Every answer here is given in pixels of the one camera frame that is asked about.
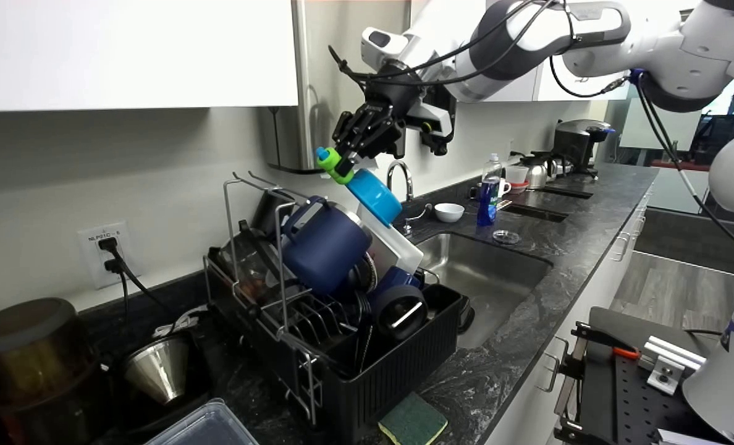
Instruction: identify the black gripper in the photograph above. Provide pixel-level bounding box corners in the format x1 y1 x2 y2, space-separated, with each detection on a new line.
332 73 417 162

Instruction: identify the blue plastic pan green handle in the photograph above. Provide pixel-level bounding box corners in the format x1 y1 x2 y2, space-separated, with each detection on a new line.
315 146 406 227

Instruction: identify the black dish drying rack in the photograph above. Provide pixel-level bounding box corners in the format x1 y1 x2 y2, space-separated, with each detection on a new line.
202 171 475 443

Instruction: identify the chrome gooseneck faucet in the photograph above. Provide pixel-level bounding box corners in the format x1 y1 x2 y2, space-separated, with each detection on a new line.
382 161 417 208

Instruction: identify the stainless paper towel dispenser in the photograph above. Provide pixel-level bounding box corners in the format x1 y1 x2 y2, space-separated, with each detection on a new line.
290 0 413 176

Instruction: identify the small white bowl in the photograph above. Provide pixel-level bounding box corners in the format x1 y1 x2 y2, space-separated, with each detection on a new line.
433 199 467 225

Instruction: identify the clear plastic container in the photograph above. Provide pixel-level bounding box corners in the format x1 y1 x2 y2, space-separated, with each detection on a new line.
354 195 428 276

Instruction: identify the large navy blue mug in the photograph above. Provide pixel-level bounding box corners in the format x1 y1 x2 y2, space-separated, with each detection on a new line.
280 195 375 302

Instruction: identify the blue dish soap bottle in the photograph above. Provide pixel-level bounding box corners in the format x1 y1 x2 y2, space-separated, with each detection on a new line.
475 176 501 230

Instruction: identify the round steel sink strainer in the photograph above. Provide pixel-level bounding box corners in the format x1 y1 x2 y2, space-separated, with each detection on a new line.
490 227 525 248

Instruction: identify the dark mug grey rim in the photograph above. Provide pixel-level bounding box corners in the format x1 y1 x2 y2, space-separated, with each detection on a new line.
366 267 431 342

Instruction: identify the stainless steel sink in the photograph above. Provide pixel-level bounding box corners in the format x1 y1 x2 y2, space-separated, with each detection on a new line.
410 230 555 353

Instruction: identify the flat black mat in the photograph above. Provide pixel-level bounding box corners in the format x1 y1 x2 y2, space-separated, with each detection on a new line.
504 199 570 225
537 183 595 199

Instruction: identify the black espresso machine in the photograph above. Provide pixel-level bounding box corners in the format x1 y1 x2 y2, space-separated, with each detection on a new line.
549 119 620 181

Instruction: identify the thin white stick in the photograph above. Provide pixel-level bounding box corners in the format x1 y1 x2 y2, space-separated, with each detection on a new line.
151 305 212 342

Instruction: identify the green yellow sponge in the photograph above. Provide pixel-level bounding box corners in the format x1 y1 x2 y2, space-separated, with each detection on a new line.
375 390 450 445

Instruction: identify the steel cone coffee dripper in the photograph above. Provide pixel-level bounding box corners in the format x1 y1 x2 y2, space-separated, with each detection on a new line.
121 332 192 408

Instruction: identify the black floor mat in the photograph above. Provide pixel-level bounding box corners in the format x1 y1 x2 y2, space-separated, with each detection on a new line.
632 206 734 280

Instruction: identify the clear plastic storage box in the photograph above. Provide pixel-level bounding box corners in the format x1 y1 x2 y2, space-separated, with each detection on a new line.
144 395 261 445

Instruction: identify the silver metal clamp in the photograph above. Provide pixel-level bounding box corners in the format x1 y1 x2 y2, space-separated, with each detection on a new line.
640 332 710 398

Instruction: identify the grey robot mounting table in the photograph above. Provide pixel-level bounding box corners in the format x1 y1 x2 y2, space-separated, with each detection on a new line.
579 305 734 445

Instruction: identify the brown metal pot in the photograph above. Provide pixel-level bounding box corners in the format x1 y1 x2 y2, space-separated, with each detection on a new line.
0 293 96 445

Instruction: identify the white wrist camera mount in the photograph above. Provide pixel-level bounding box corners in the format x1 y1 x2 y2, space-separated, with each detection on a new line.
417 81 459 159

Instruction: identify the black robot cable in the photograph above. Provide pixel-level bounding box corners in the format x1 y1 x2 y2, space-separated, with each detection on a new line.
632 73 734 261

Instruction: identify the white wall outlet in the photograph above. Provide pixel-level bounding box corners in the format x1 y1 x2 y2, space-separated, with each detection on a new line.
75 220 134 292

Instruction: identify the black red handled tool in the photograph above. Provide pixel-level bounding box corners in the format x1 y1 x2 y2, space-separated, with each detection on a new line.
570 321 646 366

